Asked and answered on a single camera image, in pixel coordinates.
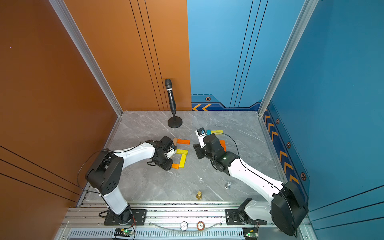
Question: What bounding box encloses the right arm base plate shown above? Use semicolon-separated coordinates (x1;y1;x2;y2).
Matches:
225;209;267;226

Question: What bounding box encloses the left green circuit board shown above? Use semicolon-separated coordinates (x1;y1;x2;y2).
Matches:
113;228;135;239

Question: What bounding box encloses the yellow block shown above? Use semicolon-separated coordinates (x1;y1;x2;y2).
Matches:
211;130;224;134
179;154;187;168

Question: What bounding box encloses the aluminium front rail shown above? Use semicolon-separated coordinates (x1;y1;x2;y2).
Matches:
59;200;310;229

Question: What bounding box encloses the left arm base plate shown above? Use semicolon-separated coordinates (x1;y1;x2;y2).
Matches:
104;209;147;227

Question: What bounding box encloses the green circuit board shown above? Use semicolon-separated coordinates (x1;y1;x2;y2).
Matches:
243;228;259;240
113;228;135;239

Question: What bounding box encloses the brass cylinder weight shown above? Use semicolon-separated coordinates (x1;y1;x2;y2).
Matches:
196;191;203;200

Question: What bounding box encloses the right green circuit board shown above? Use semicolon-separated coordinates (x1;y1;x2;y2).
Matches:
243;228;259;240

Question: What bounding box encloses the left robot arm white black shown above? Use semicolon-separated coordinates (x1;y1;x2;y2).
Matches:
85;137;177;226

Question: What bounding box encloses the white round disc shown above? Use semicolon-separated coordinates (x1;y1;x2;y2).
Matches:
180;221;188;231

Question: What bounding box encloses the copper round disc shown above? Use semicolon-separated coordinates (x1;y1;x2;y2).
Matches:
197;221;205;231

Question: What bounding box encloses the silver cylinder weight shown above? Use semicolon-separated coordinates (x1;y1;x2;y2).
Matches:
225;182;231;190

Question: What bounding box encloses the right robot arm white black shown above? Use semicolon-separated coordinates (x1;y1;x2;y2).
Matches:
193;144;308;236

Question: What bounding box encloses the black microphone on stand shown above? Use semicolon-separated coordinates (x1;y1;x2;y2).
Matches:
165;79;183;129

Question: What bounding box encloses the yellow block diagonal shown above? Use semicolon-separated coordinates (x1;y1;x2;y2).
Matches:
177;149;188;155

